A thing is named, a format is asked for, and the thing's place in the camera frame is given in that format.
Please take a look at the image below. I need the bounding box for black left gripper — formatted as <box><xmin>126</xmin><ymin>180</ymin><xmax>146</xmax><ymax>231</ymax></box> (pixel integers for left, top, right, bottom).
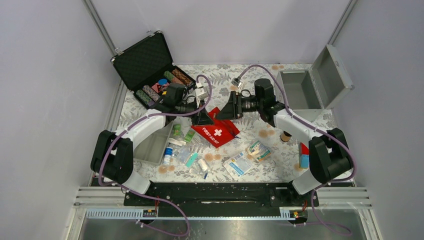
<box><xmin>175</xmin><ymin>97</ymin><xmax>215</xmax><ymax>127</ymax></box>

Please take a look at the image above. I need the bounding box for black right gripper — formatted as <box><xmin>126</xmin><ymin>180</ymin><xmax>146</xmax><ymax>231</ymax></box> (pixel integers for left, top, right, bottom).
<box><xmin>215</xmin><ymin>91</ymin><xmax>263</xmax><ymax>122</ymax></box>

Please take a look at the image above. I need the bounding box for red first aid pouch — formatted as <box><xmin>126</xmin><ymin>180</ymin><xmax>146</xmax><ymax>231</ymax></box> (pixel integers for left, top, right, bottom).
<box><xmin>191</xmin><ymin>107</ymin><xmax>240</xmax><ymax>148</ymax></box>

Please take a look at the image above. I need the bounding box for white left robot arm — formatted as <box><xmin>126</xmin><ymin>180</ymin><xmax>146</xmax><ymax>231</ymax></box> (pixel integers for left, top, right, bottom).
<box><xmin>90</xmin><ymin>82</ymin><xmax>213</xmax><ymax>206</ymax></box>

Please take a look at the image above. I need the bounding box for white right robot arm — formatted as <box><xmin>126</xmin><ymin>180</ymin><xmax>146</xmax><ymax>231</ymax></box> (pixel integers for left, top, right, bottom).
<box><xmin>216</xmin><ymin>78</ymin><xmax>354</xmax><ymax>206</ymax></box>

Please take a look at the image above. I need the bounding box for green sachet upper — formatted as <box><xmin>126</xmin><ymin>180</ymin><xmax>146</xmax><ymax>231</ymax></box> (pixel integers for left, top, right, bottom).
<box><xmin>172</xmin><ymin>123</ymin><xmax>182</xmax><ymax>138</ymax></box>

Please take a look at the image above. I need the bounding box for green sachet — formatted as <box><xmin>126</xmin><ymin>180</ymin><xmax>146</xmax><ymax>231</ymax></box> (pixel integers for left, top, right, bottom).
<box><xmin>172</xmin><ymin>123</ymin><xmax>182</xmax><ymax>138</ymax></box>
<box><xmin>183</xmin><ymin>129</ymin><xmax>196</xmax><ymax>144</ymax></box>

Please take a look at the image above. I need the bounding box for green sachet lower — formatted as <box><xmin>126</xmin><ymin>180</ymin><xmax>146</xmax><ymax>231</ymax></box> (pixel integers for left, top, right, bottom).
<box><xmin>183</xmin><ymin>129</ymin><xmax>196</xmax><ymax>144</ymax></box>

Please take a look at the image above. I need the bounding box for brown orange-capped bottle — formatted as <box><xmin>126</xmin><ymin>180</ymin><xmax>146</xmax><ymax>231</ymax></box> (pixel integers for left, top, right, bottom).
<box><xmin>280</xmin><ymin>131</ymin><xmax>292</xmax><ymax>143</ymax></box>

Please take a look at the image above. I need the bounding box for black poker chip case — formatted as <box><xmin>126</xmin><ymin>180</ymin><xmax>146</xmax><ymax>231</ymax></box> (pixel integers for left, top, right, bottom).
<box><xmin>110</xmin><ymin>31</ymin><xmax>196</xmax><ymax>109</ymax></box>

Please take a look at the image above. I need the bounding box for grey metal box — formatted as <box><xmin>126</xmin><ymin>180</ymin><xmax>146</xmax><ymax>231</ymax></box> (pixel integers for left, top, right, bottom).
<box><xmin>276</xmin><ymin>44</ymin><xmax>355</xmax><ymax>122</ymax></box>

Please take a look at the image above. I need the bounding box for floral table mat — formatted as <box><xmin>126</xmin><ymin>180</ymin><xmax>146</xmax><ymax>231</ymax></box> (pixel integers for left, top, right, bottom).
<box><xmin>104</xmin><ymin>63</ymin><xmax>355</xmax><ymax>184</ymax></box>

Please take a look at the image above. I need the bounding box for bandage roll packet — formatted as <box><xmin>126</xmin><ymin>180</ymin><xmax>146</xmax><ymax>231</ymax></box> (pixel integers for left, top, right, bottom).
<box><xmin>246</xmin><ymin>140</ymin><xmax>272</xmax><ymax>163</ymax></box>

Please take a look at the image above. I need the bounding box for white blue-label bottle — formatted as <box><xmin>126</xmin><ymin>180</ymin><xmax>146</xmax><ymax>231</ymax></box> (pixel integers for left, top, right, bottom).
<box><xmin>162</xmin><ymin>146</ymin><xmax>174</xmax><ymax>166</ymax></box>

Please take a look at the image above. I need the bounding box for grey plastic tray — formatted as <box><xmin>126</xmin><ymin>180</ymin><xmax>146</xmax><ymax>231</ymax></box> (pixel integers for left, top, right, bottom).
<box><xmin>133</xmin><ymin>121</ymin><xmax>174</xmax><ymax>166</ymax></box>

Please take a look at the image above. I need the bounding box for teal strip packet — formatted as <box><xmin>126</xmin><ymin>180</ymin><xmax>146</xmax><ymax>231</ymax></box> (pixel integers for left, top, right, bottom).
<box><xmin>185</xmin><ymin>152</ymin><xmax>198</xmax><ymax>168</ymax></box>

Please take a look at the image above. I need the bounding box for red blue box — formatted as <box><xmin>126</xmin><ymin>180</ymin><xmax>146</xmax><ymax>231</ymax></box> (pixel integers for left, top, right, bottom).
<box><xmin>298</xmin><ymin>143</ymin><xmax>310</xmax><ymax>169</ymax></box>

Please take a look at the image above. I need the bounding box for blue white gauze packet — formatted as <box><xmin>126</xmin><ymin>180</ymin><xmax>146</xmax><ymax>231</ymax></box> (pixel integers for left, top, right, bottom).
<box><xmin>223</xmin><ymin>152</ymin><xmax>254</xmax><ymax>181</ymax></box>

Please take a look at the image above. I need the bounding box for white bandage roll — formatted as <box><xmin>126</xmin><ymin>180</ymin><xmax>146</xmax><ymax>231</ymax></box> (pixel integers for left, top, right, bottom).
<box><xmin>197</xmin><ymin>158</ymin><xmax>209</xmax><ymax>172</ymax></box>

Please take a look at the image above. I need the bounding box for clear syringe packet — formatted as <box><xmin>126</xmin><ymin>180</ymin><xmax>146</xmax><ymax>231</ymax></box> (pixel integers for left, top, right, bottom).
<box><xmin>189</xmin><ymin>168</ymin><xmax>208</xmax><ymax>180</ymax></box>

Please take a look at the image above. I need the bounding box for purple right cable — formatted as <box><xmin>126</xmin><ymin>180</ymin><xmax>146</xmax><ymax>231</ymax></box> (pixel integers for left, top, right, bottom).
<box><xmin>236</xmin><ymin>64</ymin><xmax>358</xmax><ymax>237</ymax></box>

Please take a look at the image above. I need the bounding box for purple cable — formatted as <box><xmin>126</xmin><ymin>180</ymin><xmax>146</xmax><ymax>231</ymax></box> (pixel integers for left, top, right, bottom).
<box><xmin>236</xmin><ymin>64</ymin><xmax>358</xmax><ymax>237</ymax></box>
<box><xmin>97</xmin><ymin>74</ymin><xmax>214</xmax><ymax>238</ymax></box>

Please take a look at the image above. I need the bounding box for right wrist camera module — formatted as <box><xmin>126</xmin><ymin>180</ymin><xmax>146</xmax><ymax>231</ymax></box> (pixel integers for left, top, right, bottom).
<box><xmin>231</xmin><ymin>77</ymin><xmax>244</xmax><ymax>89</ymax></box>

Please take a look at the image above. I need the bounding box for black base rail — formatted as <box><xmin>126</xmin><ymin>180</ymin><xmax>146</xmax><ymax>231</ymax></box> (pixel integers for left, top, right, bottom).
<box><xmin>123</xmin><ymin>178</ymin><xmax>321</xmax><ymax>218</ymax></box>

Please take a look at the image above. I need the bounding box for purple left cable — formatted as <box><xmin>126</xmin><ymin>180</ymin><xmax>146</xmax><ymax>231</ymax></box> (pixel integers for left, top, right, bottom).
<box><xmin>97</xmin><ymin>74</ymin><xmax>214</xmax><ymax>238</ymax></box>

